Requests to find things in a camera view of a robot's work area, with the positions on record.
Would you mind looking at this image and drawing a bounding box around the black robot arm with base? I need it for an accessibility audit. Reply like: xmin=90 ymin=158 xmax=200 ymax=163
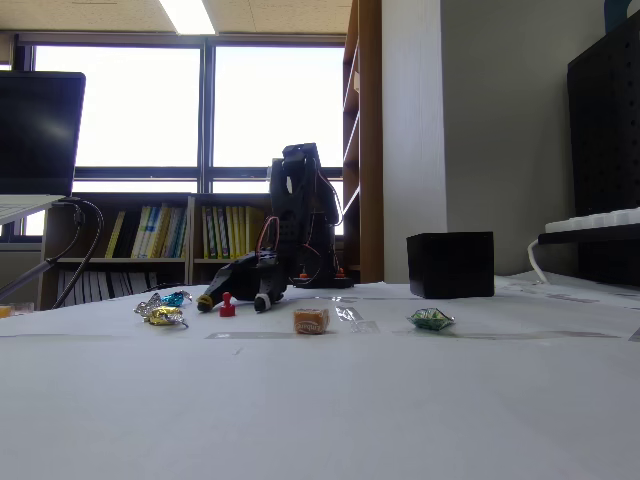
xmin=267 ymin=142 xmax=357 ymax=291

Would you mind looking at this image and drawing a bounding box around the black open box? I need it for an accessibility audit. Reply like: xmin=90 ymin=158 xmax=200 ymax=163
xmin=405 ymin=230 xmax=496 ymax=300

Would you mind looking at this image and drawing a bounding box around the blue foil wrapped candy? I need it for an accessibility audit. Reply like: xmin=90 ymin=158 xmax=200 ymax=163
xmin=147 ymin=289 xmax=194 ymax=308

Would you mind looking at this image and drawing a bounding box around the orange wrapped caramel cube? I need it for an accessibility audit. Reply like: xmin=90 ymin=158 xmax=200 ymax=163
xmin=292 ymin=307 xmax=331 ymax=336

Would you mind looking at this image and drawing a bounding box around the gold foil wrapped candy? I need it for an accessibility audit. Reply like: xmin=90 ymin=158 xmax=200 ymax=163
xmin=133 ymin=299 xmax=190 ymax=329

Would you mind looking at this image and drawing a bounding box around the green white book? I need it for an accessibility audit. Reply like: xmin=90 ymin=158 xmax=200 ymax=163
xmin=202 ymin=205 xmax=217 ymax=260

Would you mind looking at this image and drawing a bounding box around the yellow blue book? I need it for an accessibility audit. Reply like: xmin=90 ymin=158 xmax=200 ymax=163
xmin=167 ymin=207 xmax=189 ymax=260
xmin=148 ymin=203 xmax=174 ymax=260

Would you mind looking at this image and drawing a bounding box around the white blue book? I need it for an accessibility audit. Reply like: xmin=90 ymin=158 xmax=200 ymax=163
xmin=130 ymin=205 xmax=152 ymax=260

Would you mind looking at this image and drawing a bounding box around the leaning yellow book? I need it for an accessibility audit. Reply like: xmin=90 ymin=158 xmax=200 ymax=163
xmin=104 ymin=210 xmax=127 ymax=260

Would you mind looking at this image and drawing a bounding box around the row of white binders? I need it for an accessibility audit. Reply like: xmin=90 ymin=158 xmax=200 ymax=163
xmin=54 ymin=269 xmax=161 ymax=304

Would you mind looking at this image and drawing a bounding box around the white paper table cover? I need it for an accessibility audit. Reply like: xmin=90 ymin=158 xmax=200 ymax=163
xmin=0 ymin=272 xmax=640 ymax=480

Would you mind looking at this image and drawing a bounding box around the low wooden bookshelf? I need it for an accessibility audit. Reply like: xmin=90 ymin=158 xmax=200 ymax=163
xmin=39 ymin=192 xmax=346 ymax=309

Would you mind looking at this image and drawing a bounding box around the green wrapped candy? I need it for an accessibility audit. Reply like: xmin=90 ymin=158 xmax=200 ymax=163
xmin=406 ymin=307 xmax=456 ymax=332

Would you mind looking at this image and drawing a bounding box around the tall brown bookshelf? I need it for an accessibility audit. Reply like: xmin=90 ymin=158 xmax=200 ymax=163
xmin=342 ymin=0 xmax=385 ymax=285

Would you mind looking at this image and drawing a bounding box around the small clear container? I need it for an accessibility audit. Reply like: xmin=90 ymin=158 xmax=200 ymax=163
xmin=0 ymin=301 xmax=35 ymax=319

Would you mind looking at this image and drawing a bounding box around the laptop with dark screen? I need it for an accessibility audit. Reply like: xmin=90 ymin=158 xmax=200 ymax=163
xmin=0 ymin=69 xmax=87 ymax=226

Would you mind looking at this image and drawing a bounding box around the ceiling light panel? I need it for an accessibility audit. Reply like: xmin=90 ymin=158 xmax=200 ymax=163
xmin=158 ymin=0 xmax=219 ymax=36

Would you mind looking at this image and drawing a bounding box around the black shelf under power strip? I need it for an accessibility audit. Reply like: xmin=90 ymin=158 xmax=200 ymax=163
xmin=537 ymin=227 xmax=640 ymax=247

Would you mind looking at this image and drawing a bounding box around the white power strip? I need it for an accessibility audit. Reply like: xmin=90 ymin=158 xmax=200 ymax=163
xmin=543 ymin=207 xmax=640 ymax=235

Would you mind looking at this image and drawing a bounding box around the black pegboard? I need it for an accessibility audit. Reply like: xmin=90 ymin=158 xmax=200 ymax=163
xmin=567 ymin=9 xmax=640 ymax=287

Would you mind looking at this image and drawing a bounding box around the blue object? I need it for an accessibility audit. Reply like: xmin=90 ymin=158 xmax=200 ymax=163
xmin=603 ymin=0 xmax=634 ymax=34

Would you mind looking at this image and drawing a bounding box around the black laptop cable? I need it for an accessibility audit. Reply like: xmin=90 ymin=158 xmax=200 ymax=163
xmin=52 ymin=198 xmax=106 ymax=310

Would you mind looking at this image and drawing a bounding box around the dark window frame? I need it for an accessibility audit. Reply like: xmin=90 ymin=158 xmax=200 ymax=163
xmin=14 ymin=32 xmax=346 ymax=236

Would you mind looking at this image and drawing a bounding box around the thick grey black cable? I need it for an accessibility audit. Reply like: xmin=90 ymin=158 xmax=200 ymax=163
xmin=0 ymin=199 xmax=85 ymax=301

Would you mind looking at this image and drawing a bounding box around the white power strip cable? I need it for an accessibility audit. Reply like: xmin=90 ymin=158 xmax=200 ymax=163
xmin=527 ymin=238 xmax=549 ymax=285

